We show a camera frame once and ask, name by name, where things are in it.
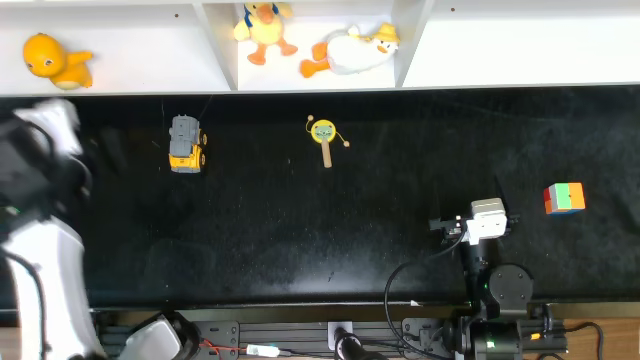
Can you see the mounting rail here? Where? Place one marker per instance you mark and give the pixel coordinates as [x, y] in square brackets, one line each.
[300, 340]

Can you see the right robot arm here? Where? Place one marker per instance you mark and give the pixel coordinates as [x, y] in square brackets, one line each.
[507, 287]

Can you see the many-coloured puzzle cube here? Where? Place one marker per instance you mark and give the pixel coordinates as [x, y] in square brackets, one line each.
[565, 198]

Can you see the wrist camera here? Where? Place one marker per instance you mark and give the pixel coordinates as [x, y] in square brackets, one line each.
[487, 220]
[52, 122]

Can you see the white shelf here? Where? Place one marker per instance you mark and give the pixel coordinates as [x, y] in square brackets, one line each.
[500, 50]

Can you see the yellow rattle drum toy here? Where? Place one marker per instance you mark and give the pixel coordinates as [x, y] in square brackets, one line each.
[324, 132]

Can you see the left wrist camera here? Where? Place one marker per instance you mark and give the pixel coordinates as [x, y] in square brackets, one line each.
[52, 122]

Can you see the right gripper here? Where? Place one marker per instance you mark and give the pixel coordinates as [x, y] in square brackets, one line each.
[447, 226]

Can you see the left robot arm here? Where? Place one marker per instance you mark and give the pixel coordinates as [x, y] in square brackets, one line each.
[55, 270]

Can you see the yellow plush duck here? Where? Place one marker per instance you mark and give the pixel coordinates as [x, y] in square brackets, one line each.
[265, 30]

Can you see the white plush goose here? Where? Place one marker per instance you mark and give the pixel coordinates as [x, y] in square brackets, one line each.
[355, 52]

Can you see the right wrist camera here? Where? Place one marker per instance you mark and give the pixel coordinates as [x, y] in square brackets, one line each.
[487, 220]

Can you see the yellow rubber duck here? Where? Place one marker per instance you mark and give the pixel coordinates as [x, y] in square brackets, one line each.
[50, 57]

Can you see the grey and yellow toy truck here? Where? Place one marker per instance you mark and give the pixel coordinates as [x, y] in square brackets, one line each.
[185, 145]

